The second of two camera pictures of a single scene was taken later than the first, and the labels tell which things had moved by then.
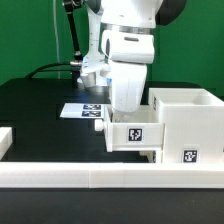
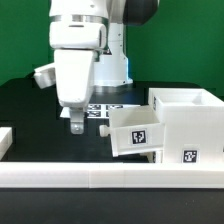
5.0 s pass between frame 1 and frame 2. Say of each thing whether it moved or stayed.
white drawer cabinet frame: stayed
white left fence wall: stayed
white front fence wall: stayed
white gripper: moved
